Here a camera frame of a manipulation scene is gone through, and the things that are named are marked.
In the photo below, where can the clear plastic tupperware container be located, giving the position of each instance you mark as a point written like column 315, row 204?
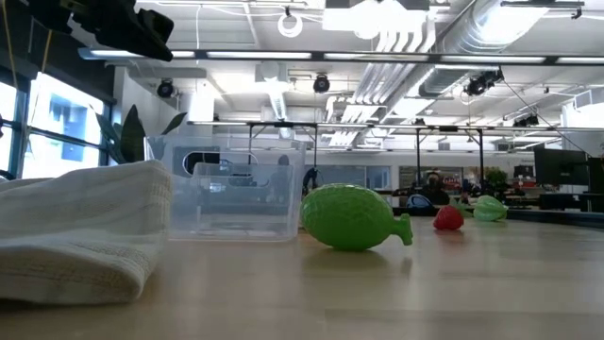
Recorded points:
column 236, row 222

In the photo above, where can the bright green toy lime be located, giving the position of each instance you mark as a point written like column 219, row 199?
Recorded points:
column 349, row 217

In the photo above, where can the red toy strawberry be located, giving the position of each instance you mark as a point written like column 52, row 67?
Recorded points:
column 447, row 218

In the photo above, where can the light green toy vegetable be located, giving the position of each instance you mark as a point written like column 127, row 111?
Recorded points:
column 491, row 210

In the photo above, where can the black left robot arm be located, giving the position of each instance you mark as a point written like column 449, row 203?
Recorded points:
column 52, row 11

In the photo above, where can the black ceiling spotlight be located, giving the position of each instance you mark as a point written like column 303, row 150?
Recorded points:
column 481, row 84
column 321, row 84
column 165, row 89

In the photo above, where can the green plant in white pot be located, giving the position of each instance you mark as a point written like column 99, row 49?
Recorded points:
column 132, row 137

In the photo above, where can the white checked cloth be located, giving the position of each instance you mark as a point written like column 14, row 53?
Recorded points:
column 71, row 226

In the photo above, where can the blue round object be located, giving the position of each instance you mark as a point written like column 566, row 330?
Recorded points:
column 419, row 202

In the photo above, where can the person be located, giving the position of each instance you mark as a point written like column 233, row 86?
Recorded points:
column 434, row 189

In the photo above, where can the small background potted plant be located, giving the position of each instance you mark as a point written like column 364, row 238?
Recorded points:
column 496, row 178

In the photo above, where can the large black monitor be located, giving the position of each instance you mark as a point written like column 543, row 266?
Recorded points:
column 561, row 167

